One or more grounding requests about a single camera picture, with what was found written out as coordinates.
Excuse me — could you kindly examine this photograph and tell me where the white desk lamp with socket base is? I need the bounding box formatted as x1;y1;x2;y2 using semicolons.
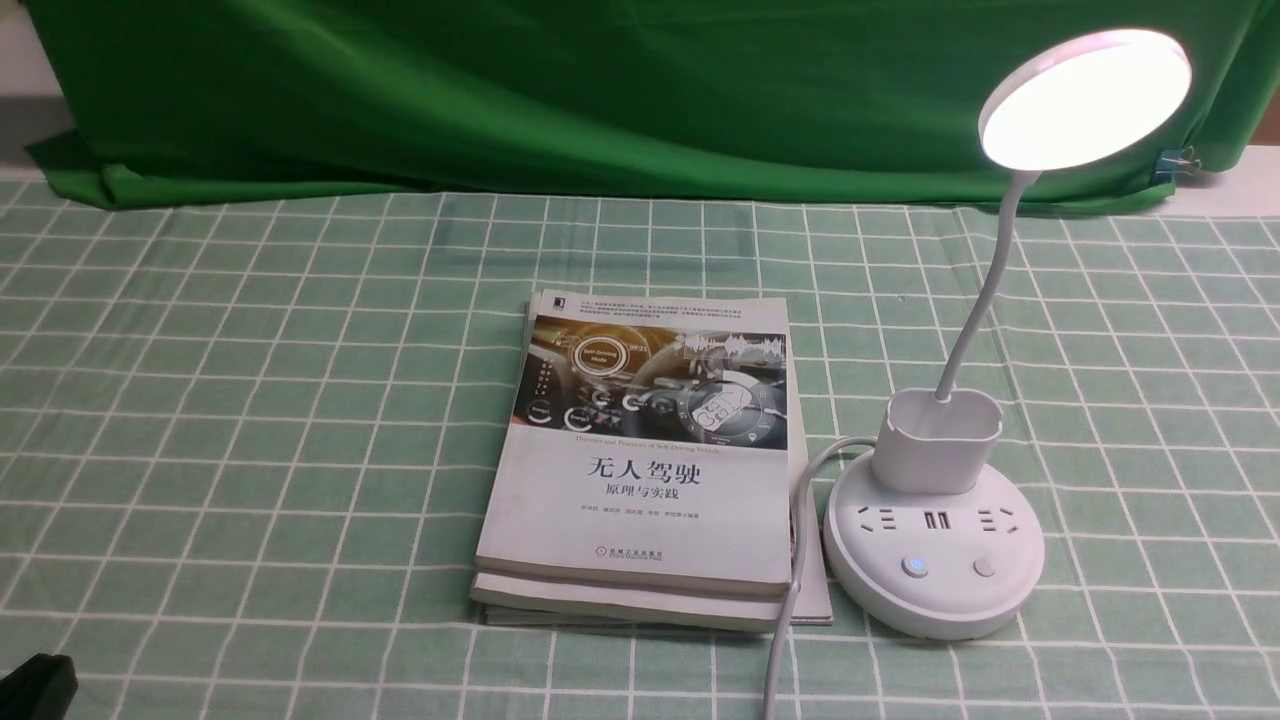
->
823;28;1193;641

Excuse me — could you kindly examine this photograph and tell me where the top self-driving textbook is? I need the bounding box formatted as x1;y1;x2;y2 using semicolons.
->
475;290;794;600

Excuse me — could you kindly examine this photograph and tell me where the lower stacked book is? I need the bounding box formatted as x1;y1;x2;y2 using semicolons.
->
470;293;835;634

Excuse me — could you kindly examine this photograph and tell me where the green checkered tablecloth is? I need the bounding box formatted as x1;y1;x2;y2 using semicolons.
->
1;179;1279;719

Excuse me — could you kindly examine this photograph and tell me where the green backdrop cloth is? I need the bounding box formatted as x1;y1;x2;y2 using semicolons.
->
27;1;1277;211

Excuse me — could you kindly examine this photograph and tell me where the blue binder clip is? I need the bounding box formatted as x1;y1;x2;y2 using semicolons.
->
1151;146;1202;184

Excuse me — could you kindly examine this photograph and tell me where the black object bottom left corner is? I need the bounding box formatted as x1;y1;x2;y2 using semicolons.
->
1;653;79;719

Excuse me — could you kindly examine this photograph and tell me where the white lamp power cable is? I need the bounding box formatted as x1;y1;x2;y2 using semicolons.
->
765;436;881;720

